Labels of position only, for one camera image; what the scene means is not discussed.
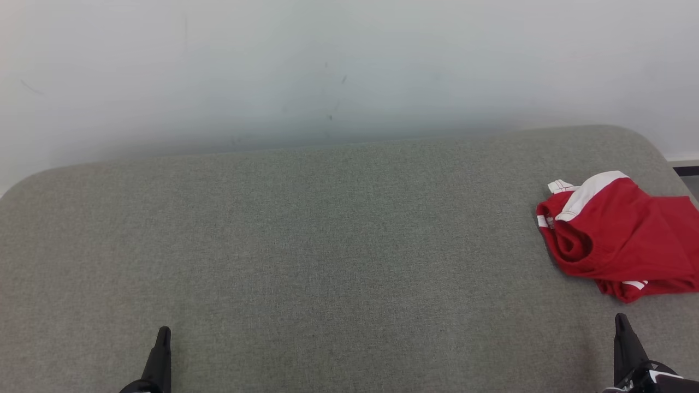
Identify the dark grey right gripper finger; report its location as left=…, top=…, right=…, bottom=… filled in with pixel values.
left=613, top=313, right=651, bottom=386

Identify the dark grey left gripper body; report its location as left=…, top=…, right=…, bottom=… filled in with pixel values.
left=119, top=379, right=162, bottom=393

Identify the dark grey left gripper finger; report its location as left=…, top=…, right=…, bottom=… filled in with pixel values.
left=141, top=326, right=172, bottom=393

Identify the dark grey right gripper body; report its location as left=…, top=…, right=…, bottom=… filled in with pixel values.
left=603, top=361, right=699, bottom=393

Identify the red jersey with white sleeves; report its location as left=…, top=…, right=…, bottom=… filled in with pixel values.
left=536, top=179, right=699, bottom=304

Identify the white and black baseboard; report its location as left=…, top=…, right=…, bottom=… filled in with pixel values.
left=664, top=157, right=699, bottom=177

